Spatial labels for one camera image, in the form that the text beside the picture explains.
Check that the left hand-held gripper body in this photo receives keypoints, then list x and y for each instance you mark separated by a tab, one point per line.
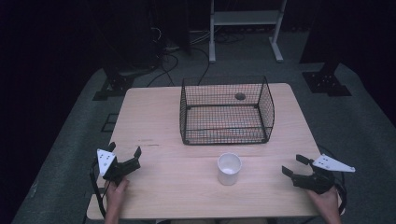
115	168

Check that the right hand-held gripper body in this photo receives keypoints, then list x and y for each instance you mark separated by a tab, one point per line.
319	182

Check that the person's right hand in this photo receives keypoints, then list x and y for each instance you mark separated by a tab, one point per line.
327	202

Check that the person's left hand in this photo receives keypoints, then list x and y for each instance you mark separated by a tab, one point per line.
114	196

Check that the white cup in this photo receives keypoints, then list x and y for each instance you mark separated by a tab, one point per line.
229	169

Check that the black stand base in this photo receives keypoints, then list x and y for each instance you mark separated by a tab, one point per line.
116	85
327	81

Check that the dark round object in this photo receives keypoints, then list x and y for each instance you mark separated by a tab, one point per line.
240	96

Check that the white metal stand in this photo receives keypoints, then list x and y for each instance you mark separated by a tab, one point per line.
243	17

